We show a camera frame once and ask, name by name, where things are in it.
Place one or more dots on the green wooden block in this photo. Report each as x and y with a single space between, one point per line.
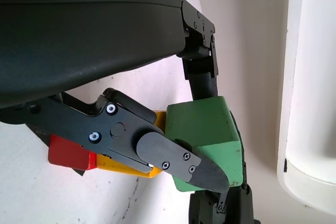
202 124

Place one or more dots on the red wooden block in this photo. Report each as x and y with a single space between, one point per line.
68 154

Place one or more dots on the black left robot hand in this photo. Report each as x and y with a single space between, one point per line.
78 30

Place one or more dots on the yellow wooden block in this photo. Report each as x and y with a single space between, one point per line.
118 166

